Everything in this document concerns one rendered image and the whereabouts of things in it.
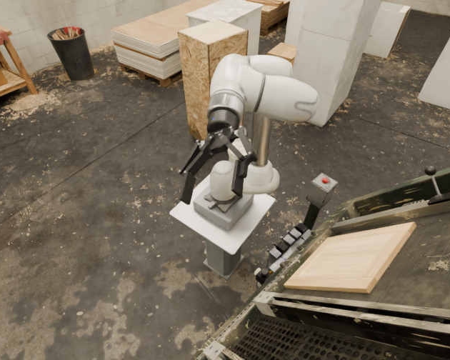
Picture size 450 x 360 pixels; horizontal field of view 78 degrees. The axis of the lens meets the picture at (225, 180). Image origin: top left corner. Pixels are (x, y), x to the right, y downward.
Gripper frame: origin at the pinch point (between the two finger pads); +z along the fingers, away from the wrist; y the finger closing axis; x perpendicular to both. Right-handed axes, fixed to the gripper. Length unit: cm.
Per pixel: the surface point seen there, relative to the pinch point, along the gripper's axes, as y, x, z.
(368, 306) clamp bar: -21, -46, 13
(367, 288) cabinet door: -18, -63, 5
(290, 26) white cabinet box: 88, -219, -444
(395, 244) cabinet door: -27, -74, -12
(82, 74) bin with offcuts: 360, -57, -300
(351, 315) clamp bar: -16, -46, 16
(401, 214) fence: -30, -87, -29
